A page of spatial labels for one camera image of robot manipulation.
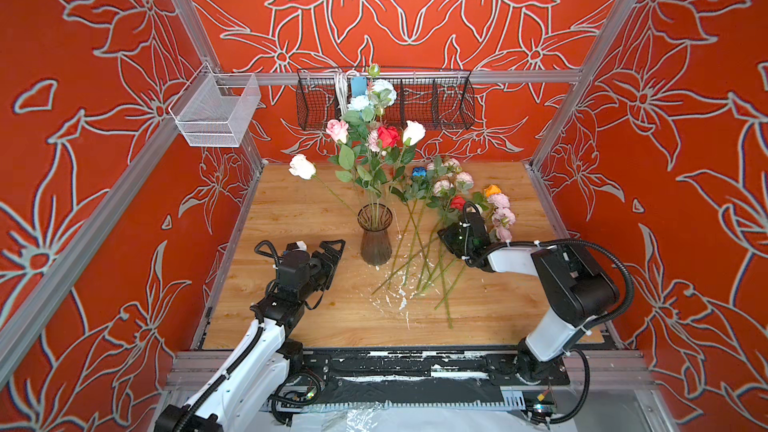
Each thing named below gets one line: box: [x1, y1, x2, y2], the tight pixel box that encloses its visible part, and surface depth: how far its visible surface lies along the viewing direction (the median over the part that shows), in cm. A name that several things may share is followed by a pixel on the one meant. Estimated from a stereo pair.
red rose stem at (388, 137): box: [377, 125, 401, 205], surface depth 67 cm
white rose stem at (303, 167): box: [288, 154, 361, 220], surface depth 65 cm
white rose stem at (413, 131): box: [393, 120, 426, 193], surface depth 67 cm
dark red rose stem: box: [450, 195, 467, 210], surface depth 105 cm
